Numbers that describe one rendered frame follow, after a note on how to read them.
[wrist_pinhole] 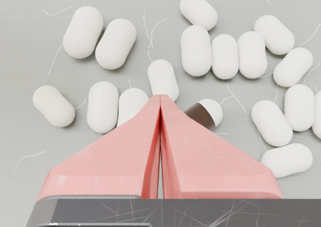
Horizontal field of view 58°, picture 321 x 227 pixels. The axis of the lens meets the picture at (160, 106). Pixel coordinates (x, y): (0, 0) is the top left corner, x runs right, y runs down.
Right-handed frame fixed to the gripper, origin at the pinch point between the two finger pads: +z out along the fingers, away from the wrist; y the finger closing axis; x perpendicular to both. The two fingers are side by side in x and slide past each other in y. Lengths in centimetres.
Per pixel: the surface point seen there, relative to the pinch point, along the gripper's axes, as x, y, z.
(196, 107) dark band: 3.2, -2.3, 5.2
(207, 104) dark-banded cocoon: 3.0, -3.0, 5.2
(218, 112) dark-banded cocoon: 3.4, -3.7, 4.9
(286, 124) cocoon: 4.0, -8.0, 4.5
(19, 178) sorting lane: 7.3, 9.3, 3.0
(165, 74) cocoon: 1.8, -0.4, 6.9
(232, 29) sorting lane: 0.4, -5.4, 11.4
